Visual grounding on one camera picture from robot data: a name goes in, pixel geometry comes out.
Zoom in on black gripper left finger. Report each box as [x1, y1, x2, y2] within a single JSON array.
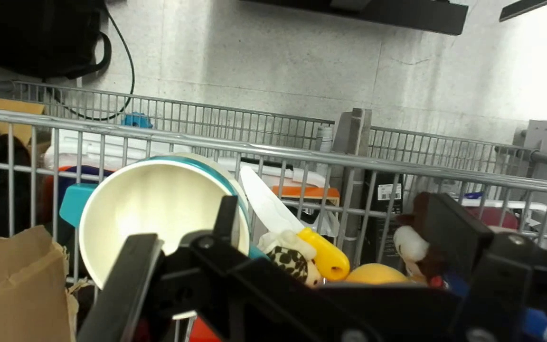
[[76, 192, 251, 342]]

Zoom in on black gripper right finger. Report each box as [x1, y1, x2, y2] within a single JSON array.
[[422, 190, 536, 342]]

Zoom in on white bowl with teal band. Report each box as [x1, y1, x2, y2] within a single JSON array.
[[57, 154, 253, 291]]

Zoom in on white black-spotted plush toy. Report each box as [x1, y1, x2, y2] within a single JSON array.
[[257, 228, 327, 289]]

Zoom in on white container red contents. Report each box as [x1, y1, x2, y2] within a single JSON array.
[[462, 198, 547, 255]]

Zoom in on brown cardboard box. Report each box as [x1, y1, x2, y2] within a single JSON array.
[[0, 93, 80, 342]]

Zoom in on small blue object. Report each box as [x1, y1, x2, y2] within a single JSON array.
[[124, 110, 156, 131]]

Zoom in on orange flat box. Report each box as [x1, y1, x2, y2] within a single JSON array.
[[272, 182, 344, 205]]

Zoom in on black backpack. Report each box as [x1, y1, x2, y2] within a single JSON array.
[[0, 0, 114, 82]]

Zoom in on toy knife with yellow handle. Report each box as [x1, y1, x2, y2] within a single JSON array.
[[238, 160, 354, 283]]

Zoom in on metal wire shelf rack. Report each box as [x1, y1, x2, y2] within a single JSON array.
[[0, 80, 547, 287]]

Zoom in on black cable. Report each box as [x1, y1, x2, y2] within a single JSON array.
[[50, 4, 139, 123]]

